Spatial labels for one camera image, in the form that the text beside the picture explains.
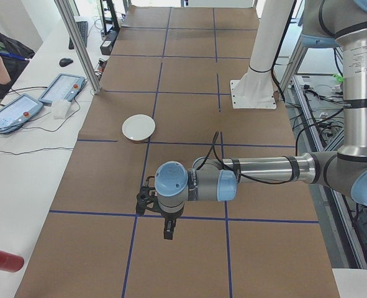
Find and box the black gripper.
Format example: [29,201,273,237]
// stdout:
[161,208,182,240]

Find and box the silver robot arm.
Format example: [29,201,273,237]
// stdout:
[153,1,367,240]

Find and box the white plate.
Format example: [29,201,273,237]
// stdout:
[122,114,155,142]

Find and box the far teach pendant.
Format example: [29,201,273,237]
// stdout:
[38,73,86,104]

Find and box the teach pendant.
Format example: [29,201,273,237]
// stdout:
[38,73,86,104]
[0,94,43,133]

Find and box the red bottle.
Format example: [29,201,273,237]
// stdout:
[0,250,24,273]

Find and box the near teach pendant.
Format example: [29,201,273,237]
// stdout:
[0,94,43,133]

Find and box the black box device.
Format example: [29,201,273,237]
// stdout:
[100,30,119,56]

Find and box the black computer mouse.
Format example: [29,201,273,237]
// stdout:
[59,58,73,67]

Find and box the black keyboard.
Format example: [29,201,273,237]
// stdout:
[68,20,89,50]

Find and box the black camera mount wrist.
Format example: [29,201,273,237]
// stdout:
[135,176,161,216]

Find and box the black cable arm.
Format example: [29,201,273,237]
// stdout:
[198,131,296,184]

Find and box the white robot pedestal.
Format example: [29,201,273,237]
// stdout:
[230,0,296,109]

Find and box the aluminium frame post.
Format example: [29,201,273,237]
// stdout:
[54,0,101,94]

